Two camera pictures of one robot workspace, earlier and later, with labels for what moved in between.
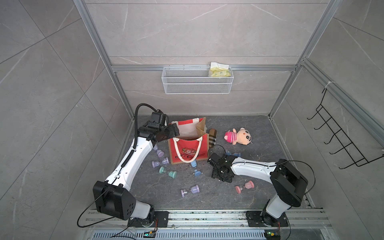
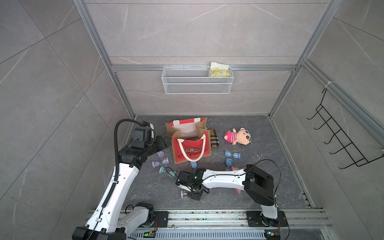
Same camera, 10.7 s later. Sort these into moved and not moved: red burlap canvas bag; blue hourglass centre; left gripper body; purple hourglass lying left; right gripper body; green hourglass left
Moved: right gripper body; left gripper body
Not moved: purple hourglass lying left; green hourglass left; red burlap canvas bag; blue hourglass centre
